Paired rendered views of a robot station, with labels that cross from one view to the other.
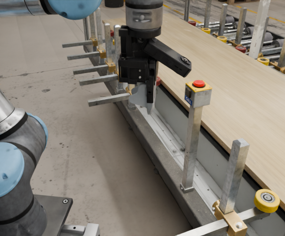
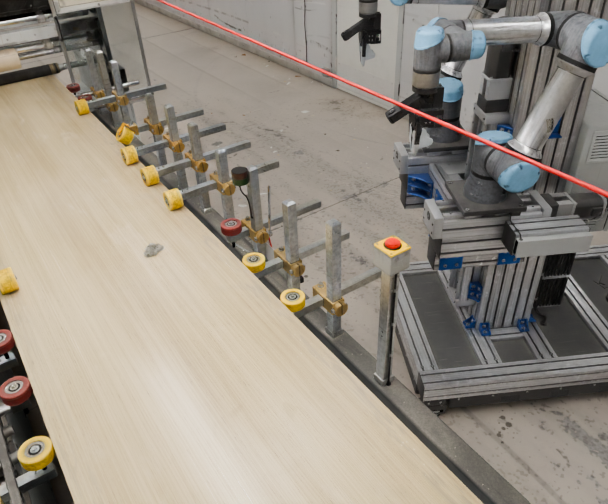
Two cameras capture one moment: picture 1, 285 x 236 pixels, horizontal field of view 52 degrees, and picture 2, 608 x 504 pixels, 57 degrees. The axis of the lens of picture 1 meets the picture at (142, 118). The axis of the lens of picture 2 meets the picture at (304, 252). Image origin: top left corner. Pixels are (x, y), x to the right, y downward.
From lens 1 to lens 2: 219 cm
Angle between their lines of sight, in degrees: 110
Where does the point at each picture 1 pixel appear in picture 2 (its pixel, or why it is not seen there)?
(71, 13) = not seen: hidden behind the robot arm
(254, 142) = (296, 373)
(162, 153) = (443, 436)
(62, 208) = (465, 205)
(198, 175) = not seen: hidden behind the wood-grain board
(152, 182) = not seen: outside the picture
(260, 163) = (292, 338)
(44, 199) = (484, 207)
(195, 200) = (367, 365)
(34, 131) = (501, 159)
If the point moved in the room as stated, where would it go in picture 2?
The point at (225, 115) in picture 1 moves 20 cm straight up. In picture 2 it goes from (346, 431) to (346, 376)
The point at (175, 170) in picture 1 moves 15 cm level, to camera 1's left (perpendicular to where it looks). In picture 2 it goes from (408, 405) to (455, 395)
